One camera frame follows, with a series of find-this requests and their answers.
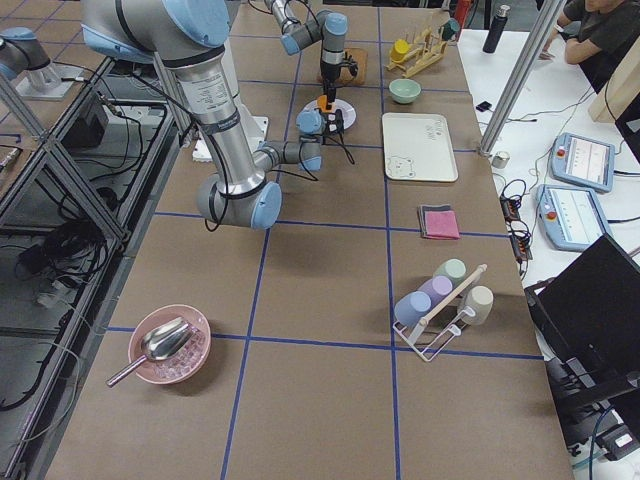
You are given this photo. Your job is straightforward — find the small black device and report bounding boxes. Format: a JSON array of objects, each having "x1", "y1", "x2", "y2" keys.
[{"x1": 475, "y1": 101, "x2": 492, "y2": 112}]

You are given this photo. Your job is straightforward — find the black monitor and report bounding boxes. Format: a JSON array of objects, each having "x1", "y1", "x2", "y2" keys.
[{"x1": 525, "y1": 234, "x2": 639, "y2": 386}]

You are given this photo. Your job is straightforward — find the purple cup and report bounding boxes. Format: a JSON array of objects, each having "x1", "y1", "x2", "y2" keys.
[{"x1": 418, "y1": 275, "x2": 453, "y2": 306}]

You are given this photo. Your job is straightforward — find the cream bear tray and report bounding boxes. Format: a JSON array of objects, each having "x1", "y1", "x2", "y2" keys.
[{"x1": 382, "y1": 113, "x2": 458, "y2": 183}]

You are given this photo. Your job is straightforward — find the dark green mug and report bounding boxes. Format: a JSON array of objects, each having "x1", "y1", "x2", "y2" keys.
[{"x1": 438, "y1": 18, "x2": 461, "y2": 42}]

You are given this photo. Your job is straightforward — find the grey cloth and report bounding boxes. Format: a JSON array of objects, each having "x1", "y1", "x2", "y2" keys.
[{"x1": 417, "y1": 204, "x2": 454, "y2": 239}]

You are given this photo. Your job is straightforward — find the beige cup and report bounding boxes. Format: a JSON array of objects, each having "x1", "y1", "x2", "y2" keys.
[{"x1": 458, "y1": 285, "x2": 494, "y2": 325}]

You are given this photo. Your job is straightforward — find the white round plate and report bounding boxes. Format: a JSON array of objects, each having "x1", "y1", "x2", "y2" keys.
[{"x1": 303, "y1": 99, "x2": 357, "y2": 129}]

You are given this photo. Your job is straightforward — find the orange fruit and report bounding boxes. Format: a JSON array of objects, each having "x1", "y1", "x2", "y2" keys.
[{"x1": 316, "y1": 95, "x2": 333, "y2": 112}]

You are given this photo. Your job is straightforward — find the small metal cylinder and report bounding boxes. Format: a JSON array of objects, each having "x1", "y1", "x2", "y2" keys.
[{"x1": 491, "y1": 151, "x2": 511, "y2": 170}]

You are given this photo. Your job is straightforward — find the yellow mug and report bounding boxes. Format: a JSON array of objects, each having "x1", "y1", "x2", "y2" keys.
[{"x1": 389, "y1": 39, "x2": 411, "y2": 63}]

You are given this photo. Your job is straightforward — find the metal scoop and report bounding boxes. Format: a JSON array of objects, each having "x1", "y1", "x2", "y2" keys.
[{"x1": 106, "y1": 317, "x2": 194, "y2": 388}]

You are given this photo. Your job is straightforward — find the aluminium frame post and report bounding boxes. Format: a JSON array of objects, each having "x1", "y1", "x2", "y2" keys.
[{"x1": 478, "y1": 0, "x2": 564, "y2": 157}]

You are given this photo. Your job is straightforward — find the green bowl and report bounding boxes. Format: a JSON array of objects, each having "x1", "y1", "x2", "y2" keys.
[{"x1": 388, "y1": 78, "x2": 422, "y2": 104}]

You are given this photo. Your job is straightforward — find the pink cloth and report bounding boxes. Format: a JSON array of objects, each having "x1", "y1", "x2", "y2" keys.
[{"x1": 425, "y1": 210, "x2": 460, "y2": 240}]

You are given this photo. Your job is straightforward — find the wooden tray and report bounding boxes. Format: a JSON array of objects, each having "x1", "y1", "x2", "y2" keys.
[{"x1": 336, "y1": 47, "x2": 368, "y2": 86}]

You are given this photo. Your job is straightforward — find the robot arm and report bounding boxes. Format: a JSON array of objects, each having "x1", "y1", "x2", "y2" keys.
[
  {"x1": 82, "y1": 1, "x2": 348, "y2": 229},
  {"x1": 264, "y1": 1, "x2": 359, "y2": 112}
]

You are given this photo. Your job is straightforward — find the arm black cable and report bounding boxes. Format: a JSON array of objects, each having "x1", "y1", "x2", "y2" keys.
[{"x1": 269, "y1": 129, "x2": 357, "y2": 183}]

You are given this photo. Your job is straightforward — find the pink bowl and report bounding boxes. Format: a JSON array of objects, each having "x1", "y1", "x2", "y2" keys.
[{"x1": 128, "y1": 304, "x2": 212, "y2": 385}]

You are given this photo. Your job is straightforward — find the black bottle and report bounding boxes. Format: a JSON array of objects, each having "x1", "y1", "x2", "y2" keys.
[{"x1": 482, "y1": 4, "x2": 510, "y2": 54}]

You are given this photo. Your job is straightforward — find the far teach pendant tablet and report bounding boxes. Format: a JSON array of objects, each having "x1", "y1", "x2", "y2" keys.
[{"x1": 549, "y1": 132, "x2": 616, "y2": 193}]

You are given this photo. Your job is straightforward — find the person in black shirt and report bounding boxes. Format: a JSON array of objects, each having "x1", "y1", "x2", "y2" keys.
[{"x1": 539, "y1": 0, "x2": 639, "y2": 92}]

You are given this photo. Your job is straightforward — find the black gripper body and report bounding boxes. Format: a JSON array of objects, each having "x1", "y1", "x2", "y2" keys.
[
  {"x1": 320, "y1": 62, "x2": 351, "y2": 95},
  {"x1": 321, "y1": 110, "x2": 345, "y2": 145}
]

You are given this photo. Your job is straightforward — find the teach pendant tablet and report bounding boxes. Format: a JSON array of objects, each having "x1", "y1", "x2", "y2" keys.
[
  {"x1": 537, "y1": 184, "x2": 612, "y2": 252},
  {"x1": 549, "y1": 132, "x2": 616, "y2": 193}
]

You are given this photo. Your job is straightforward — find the white wire cup rack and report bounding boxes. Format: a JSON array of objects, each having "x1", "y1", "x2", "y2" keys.
[{"x1": 392, "y1": 264, "x2": 487, "y2": 362}]

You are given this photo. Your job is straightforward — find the blue cup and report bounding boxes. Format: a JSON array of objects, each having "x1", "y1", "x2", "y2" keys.
[{"x1": 394, "y1": 291, "x2": 432, "y2": 327}]

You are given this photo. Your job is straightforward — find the wooden mug drying rack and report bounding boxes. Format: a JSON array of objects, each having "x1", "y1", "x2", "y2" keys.
[{"x1": 385, "y1": 20, "x2": 450, "y2": 79}]

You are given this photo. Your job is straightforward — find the green cup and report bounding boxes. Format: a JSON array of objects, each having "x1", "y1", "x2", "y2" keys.
[{"x1": 433, "y1": 258, "x2": 467, "y2": 286}]

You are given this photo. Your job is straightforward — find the near teach pendant tablet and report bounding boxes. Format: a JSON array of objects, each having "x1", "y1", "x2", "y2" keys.
[{"x1": 537, "y1": 184, "x2": 612, "y2": 252}]

